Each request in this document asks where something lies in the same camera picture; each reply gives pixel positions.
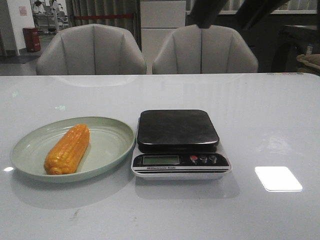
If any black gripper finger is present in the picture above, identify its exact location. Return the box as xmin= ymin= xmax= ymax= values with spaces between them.
xmin=190 ymin=0 xmax=228 ymax=29
xmin=236 ymin=0 xmax=288 ymax=30

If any orange corn cob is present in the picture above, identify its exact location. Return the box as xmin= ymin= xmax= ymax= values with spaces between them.
xmin=43 ymin=124 xmax=90 ymax=175

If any dark counter with white top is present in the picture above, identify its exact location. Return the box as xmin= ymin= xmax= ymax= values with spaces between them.
xmin=185 ymin=9 xmax=320 ymax=74

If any right grey upholstered chair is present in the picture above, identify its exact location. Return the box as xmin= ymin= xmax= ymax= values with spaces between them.
xmin=152 ymin=24 xmax=259 ymax=75

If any grey upholstered chair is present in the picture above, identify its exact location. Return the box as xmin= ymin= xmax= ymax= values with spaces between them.
xmin=152 ymin=24 xmax=259 ymax=75
xmin=36 ymin=23 xmax=147 ymax=76

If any white drawer cabinet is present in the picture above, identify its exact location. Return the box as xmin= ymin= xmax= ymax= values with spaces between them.
xmin=140 ymin=0 xmax=186 ymax=74

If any dark side table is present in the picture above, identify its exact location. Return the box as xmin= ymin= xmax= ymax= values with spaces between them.
xmin=271 ymin=25 xmax=320 ymax=73

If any tan cushion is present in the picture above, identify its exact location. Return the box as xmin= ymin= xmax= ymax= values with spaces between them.
xmin=296 ymin=54 xmax=320 ymax=76

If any left grey upholstered chair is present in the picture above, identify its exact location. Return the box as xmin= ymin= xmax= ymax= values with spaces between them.
xmin=36 ymin=23 xmax=147 ymax=76

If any black silver kitchen scale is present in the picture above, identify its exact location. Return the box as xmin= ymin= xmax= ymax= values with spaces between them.
xmin=131 ymin=109 xmax=232 ymax=180

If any light green plate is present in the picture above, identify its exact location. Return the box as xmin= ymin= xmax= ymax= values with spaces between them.
xmin=11 ymin=116 xmax=136 ymax=183

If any red trash bin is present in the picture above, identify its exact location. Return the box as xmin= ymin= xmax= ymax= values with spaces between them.
xmin=22 ymin=27 xmax=41 ymax=53

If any pink wall notice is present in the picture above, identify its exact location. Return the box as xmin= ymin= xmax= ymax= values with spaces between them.
xmin=19 ymin=6 xmax=28 ymax=17

